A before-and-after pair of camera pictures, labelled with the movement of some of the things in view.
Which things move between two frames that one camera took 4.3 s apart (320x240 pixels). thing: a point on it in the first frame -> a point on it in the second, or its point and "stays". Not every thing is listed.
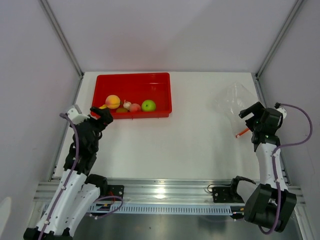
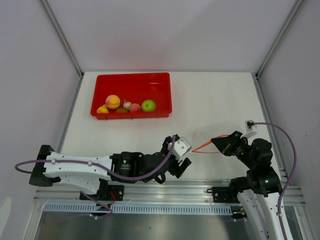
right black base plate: (225, 195) stays
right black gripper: (255, 109) -> (226, 144)
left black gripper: (105, 114) -> (178, 171)
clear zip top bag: (233, 100) -> (209, 147)
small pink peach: (135, 108) stays
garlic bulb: (127, 104) stays
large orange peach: (112, 101) stays
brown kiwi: (122, 110) stays
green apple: (148, 105) stays
